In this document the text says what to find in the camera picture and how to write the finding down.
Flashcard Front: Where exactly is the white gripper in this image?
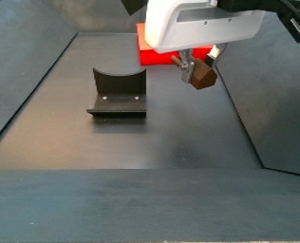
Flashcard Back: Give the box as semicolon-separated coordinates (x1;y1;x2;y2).
144;0;263;84

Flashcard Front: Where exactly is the brown three prong object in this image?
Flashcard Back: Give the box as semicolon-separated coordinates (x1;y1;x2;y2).
170;56;216;90

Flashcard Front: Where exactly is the black curved fixture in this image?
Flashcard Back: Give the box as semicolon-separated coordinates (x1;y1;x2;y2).
87;69;146;117

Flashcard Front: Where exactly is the red block with holes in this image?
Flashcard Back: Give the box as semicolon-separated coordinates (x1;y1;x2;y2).
136;23;212;65

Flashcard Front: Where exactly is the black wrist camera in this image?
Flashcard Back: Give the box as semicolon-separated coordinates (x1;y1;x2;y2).
216;0;300;43

